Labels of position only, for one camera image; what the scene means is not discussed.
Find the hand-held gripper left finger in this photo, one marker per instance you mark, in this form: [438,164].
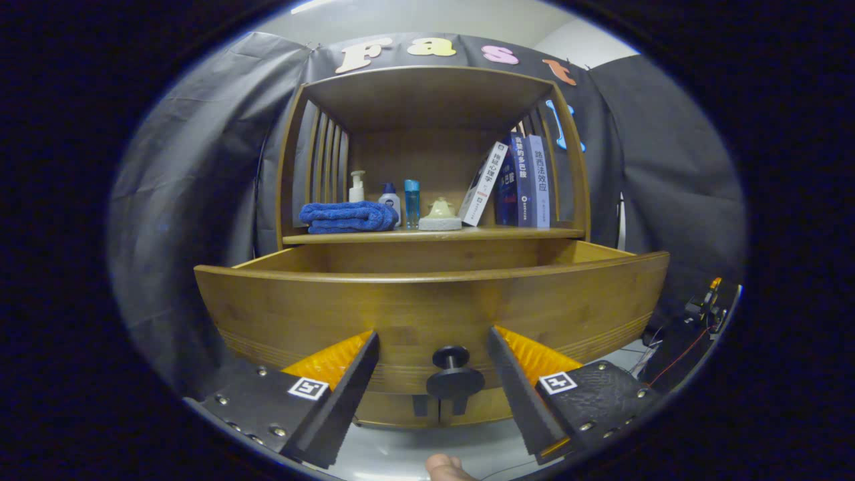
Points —
[344,407]

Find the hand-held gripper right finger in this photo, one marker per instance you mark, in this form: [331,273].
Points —
[518,401]

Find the black drawer knob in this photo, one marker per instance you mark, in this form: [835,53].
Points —
[454,381]

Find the wooden drawer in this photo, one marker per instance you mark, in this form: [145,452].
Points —
[414,300]

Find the wooden countertop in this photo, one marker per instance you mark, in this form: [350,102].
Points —
[501,233]

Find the wooden cabinet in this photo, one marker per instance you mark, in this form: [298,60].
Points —
[427,157]

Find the black equipment with orange tip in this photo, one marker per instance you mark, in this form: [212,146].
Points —
[674,357]

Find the folded blue towel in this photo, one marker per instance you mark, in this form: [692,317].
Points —
[347,217]

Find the white bottle with blue cap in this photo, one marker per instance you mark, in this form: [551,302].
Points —
[390,200]

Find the clear blue bottle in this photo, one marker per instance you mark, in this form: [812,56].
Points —
[411,204]

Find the white pump bottle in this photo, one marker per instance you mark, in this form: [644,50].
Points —
[357,190]

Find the white book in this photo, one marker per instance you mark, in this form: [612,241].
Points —
[482,184]

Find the dark blue book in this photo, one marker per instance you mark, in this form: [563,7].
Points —
[518,180]

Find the light blue book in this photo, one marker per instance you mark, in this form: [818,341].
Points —
[538,180]

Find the book with orange top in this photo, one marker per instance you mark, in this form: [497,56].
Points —
[518,127]

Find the black backdrop cloth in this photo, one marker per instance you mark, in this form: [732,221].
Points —
[194,167]

